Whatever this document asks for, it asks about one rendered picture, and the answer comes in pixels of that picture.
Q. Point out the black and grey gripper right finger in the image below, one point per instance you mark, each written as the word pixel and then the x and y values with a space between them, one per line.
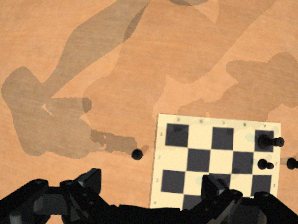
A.
pixel 213 208

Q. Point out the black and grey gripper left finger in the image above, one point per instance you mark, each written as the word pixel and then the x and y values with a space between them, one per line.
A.
pixel 82 203

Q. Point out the black and cream chessboard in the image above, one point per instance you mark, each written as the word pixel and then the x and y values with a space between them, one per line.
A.
pixel 188 147

